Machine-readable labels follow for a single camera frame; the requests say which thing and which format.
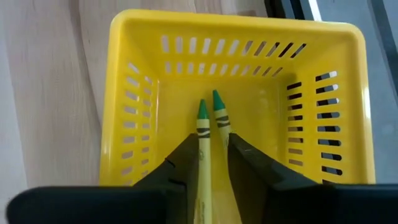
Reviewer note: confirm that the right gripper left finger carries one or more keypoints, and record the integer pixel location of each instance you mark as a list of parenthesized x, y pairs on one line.
[(183, 174)]

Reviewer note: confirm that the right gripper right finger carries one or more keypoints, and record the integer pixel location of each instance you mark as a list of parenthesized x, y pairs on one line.
[(252, 177)]

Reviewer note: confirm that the green crayon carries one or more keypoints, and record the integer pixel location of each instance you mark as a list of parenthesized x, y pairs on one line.
[(203, 146), (221, 118)]

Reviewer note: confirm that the yellow plastic basket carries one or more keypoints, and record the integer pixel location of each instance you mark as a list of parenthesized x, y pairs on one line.
[(248, 102)]

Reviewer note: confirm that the black aluminium table frame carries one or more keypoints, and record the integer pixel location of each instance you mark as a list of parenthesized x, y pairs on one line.
[(280, 7)]

